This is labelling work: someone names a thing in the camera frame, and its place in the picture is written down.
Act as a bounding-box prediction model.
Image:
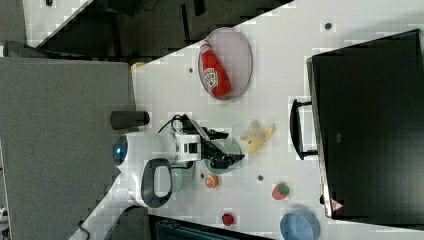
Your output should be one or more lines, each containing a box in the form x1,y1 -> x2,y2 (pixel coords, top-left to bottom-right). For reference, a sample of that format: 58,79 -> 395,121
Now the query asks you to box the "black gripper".
181,114 -> 245,168

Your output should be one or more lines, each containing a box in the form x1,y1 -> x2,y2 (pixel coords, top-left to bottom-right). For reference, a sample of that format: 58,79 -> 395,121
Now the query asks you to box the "peeled plush banana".
240,121 -> 276,154

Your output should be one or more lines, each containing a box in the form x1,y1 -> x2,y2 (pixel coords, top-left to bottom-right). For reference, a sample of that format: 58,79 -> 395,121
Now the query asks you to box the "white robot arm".
69,115 -> 245,240

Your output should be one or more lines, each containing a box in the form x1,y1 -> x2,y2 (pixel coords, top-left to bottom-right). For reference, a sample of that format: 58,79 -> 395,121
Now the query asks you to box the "black toaster oven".
290,29 -> 424,229

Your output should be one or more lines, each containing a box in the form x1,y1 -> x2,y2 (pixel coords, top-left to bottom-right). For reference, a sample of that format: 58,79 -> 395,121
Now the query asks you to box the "orange slice toy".
205,174 -> 219,188

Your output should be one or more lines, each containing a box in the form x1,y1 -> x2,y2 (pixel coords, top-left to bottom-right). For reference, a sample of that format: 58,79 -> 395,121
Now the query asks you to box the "green cup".
171,139 -> 245,193

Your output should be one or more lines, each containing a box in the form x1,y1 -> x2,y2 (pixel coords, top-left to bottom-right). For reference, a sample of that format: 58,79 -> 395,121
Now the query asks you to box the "red plush ketchup bottle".
200,42 -> 232,98

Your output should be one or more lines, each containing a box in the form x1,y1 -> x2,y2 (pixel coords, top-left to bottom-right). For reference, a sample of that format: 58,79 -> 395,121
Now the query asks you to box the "strawberry toy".
272,182 -> 290,200

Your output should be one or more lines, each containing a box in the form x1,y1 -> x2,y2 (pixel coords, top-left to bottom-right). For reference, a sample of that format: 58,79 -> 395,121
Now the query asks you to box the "round grey plate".
198,27 -> 253,100

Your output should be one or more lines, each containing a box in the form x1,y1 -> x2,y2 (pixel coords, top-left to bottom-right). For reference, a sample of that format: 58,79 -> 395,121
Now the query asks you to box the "blue bowl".
280,209 -> 321,240

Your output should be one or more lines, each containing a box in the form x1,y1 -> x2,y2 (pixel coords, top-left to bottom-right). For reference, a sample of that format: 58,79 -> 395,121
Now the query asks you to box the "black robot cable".
157,113 -> 186,134

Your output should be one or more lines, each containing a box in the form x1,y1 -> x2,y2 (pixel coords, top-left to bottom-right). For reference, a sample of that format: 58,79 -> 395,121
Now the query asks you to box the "black cylinder post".
110,111 -> 150,130

